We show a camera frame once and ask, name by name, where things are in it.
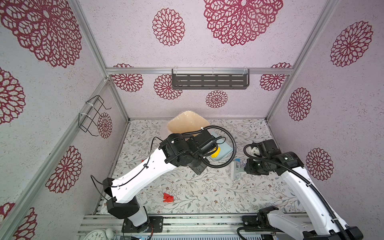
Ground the grey-green plastic dustpan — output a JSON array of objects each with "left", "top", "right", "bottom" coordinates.
[{"left": 207, "top": 132, "right": 233, "bottom": 162}]

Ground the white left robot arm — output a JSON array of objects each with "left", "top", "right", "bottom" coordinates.
[{"left": 103, "top": 130, "right": 218, "bottom": 233}]

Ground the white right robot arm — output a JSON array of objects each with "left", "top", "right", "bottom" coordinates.
[{"left": 242, "top": 140, "right": 364, "bottom": 240}]

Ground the cream trash bin with liner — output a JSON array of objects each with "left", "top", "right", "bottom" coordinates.
[{"left": 166, "top": 111, "right": 210, "bottom": 134}]

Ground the red paper scrap lower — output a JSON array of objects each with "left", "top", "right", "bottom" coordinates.
[{"left": 163, "top": 193, "right": 174, "bottom": 203}]

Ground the white dial gauge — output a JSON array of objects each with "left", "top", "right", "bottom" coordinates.
[{"left": 83, "top": 230, "right": 107, "bottom": 240}]

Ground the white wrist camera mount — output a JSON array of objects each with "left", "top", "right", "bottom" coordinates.
[{"left": 250, "top": 146, "right": 261, "bottom": 158}]

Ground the dark grey wall shelf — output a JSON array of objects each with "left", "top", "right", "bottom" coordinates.
[{"left": 171, "top": 69, "right": 250, "bottom": 90}]

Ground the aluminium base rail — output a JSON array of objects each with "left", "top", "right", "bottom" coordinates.
[{"left": 75, "top": 214, "right": 257, "bottom": 240}]

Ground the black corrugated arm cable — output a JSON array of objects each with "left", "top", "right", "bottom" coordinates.
[{"left": 236, "top": 142, "right": 352, "bottom": 240}]

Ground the black wire wall basket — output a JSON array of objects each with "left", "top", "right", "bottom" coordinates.
[{"left": 78, "top": 95, "right": 113, "bottom": 139}]

